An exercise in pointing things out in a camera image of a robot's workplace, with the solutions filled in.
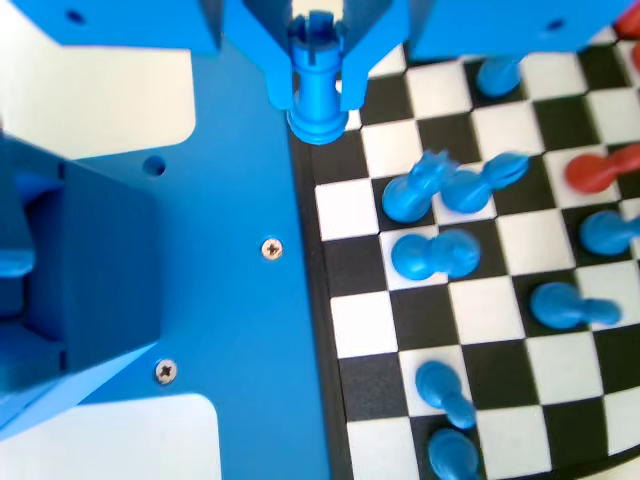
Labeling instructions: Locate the blue chess rook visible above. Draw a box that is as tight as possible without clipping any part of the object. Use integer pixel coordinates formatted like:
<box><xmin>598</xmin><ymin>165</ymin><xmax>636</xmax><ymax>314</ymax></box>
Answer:
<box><xmin>286</xmin><ymin>10</ymin><xmax>350</xmax><ymax>147</ymax></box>

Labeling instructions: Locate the black white chessboard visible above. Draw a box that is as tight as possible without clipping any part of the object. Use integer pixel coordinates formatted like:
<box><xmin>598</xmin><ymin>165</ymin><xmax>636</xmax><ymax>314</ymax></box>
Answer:
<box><xmin>289</xmin><ymin>29</ymin><xmax>640</xmax><ymax>480</ymax></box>

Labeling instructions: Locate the red chess pawn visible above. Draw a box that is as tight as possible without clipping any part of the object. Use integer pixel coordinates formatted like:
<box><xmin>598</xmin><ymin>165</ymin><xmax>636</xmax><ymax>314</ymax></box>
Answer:
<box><xmin>612</xmin><ymin>7</ymin><xmax>640</xmax><ymax>42</ymax></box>
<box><xmin>564</xmin><ymin>145</ymin><xmax>640</xmax><ymax>196</ymax></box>

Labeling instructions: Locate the blue chess bishop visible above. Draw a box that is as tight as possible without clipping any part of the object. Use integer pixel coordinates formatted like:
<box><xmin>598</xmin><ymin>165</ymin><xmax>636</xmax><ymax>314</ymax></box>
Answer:
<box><xmin>439</xmin><ymin>151</ymin><xmax>531</xmax><ymax>215</ymax></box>

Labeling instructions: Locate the blue chess queen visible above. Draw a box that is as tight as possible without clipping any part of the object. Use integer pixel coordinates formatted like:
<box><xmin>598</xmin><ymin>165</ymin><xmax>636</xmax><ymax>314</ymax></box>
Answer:
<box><xmin>382</xmin><ymin>148</ymin><xmax>459</xmax><ymax>225</ymax></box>

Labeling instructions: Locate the blue chess pawn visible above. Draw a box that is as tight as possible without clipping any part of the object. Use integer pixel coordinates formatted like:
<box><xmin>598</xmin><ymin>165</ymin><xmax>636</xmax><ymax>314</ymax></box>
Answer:
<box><xmin>426</xmin><ymin>427</ymin><xmax>482</xmax><ymax>480</ymax></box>
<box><xmin>414</xmin><ymin>359</ymin><xmax>477</xmax><ymax>431</ymax></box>
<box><xmin>474</xmin><ymin>52</ymin><xmax>524</xmax><ymax>99</ymax></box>
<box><xmin>529</xmin><ymin>282</ymin><xmax>624</xmax><ymax>331</ymax></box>
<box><xmin>578</xmin><ymin>209</ymin><xmax>640</xmax><ymax>258</ymax></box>

